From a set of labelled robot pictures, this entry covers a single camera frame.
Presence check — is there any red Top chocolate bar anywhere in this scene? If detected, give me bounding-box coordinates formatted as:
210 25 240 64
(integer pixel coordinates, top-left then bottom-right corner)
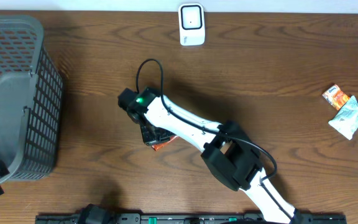
151 136 178 151

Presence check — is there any orange tissue packet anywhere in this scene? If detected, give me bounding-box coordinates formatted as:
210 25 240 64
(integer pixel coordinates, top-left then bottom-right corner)
322 84 350 110

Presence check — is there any teal wet wipes pack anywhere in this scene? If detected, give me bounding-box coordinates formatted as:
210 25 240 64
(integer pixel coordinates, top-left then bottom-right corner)
328 96 358 140

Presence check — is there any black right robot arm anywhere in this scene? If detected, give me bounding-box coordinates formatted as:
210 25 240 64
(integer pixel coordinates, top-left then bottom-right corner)
118 88 302 223

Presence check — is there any white barcode scanner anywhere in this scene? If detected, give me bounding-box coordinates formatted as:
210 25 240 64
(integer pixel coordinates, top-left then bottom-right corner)
178 3 206 46

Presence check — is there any grey plastic basket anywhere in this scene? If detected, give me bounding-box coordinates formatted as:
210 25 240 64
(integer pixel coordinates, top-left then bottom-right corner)
0 16 64 184

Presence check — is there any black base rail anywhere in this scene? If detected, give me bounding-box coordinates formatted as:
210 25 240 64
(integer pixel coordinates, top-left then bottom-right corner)
35 213 347 224

